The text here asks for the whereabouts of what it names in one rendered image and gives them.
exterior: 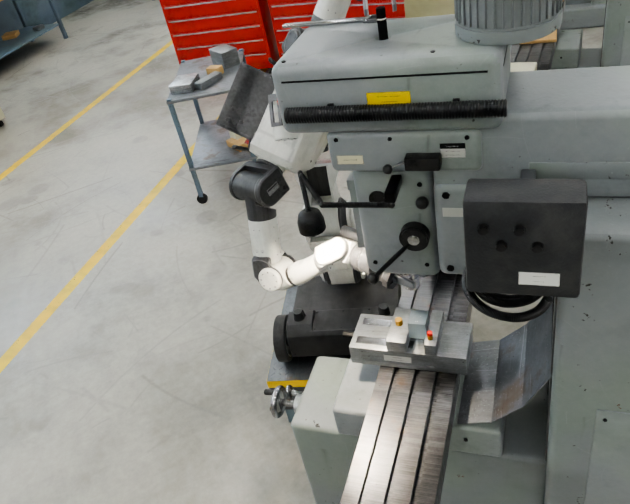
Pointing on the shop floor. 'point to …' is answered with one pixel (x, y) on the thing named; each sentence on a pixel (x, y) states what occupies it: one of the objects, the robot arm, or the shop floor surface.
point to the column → (603, 365)
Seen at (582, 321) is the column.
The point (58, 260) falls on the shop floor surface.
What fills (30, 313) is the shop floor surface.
